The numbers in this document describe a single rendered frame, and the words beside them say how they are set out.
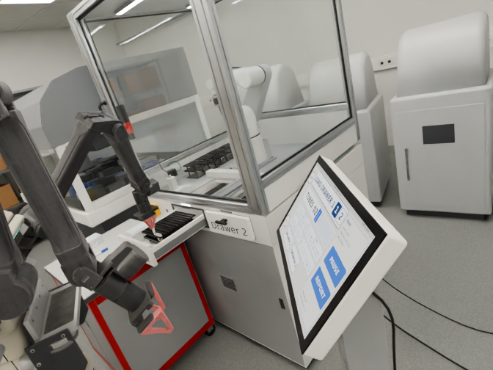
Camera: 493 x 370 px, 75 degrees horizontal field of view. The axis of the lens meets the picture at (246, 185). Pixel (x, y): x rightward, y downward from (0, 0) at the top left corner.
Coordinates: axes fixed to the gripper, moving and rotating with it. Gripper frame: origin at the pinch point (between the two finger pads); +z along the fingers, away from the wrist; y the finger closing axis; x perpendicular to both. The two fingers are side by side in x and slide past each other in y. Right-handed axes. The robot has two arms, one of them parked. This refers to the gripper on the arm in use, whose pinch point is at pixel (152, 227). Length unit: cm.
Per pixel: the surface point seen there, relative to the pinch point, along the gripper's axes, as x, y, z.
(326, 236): 96, 3, -22
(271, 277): 47, -24, 30
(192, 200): 3.2, -23.6, -2.7
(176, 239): 9.7, -4.7, 7.3
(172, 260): -13.2, -9.5, 30.7
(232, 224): 32.2, -21.9, 3.7
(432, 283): 89, -116, 89
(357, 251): 108, 11, -26
